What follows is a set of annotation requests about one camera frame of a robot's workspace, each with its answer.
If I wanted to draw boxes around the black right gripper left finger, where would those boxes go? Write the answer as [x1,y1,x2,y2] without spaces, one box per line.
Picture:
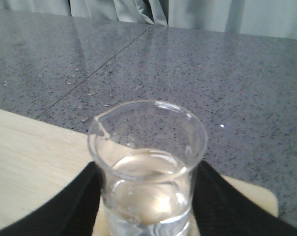
[0,162,103,236]

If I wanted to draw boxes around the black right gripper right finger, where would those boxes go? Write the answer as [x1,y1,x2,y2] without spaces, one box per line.
[192,161,297,236]

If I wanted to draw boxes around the small glass beaker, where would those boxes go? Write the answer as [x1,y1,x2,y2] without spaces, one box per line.
[87,100,208,236]

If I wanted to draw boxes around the wooden cutting board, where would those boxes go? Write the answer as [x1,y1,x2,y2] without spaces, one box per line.
[0,106,279,236]

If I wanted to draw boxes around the grey curtain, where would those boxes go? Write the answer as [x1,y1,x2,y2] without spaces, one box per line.
[0,0,297,39]

